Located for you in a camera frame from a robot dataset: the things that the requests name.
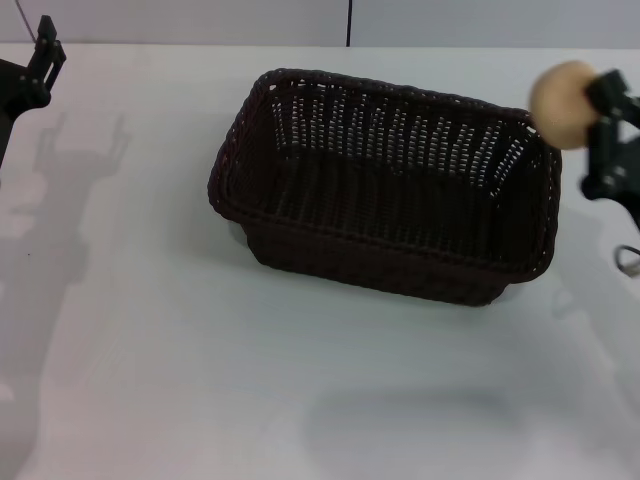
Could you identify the beige round bread bun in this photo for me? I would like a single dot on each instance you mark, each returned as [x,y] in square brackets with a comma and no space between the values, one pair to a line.
[562,105]

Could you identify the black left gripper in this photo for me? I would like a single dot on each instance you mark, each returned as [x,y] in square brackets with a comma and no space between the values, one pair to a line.
[17,90]

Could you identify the black vertical wall strip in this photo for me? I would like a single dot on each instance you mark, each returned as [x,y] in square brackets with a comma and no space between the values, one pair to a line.
[349,22]

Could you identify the black woven rectangular basket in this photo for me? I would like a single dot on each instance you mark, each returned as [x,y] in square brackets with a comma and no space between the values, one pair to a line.
[380,210]

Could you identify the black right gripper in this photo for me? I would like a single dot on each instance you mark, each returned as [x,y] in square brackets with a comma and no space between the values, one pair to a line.
[632,150]

